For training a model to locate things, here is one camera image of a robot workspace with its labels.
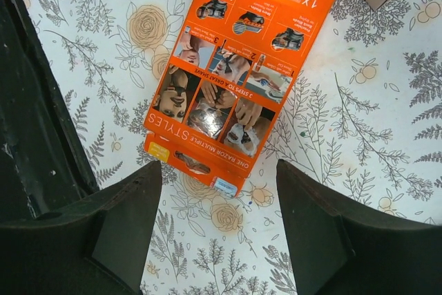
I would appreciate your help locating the orange Gillette Styler razor box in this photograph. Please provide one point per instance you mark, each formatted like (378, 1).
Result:
(224, 86)

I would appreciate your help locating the floral paper table mat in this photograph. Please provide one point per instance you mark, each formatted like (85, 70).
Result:
(364, 118)

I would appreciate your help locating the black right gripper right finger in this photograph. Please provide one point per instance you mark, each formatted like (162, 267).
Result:
(340, 246)

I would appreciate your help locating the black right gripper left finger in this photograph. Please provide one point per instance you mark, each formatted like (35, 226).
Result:
(97, 245)

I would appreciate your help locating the aluminium rail frame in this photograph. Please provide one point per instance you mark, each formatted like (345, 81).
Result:
(43, 164)

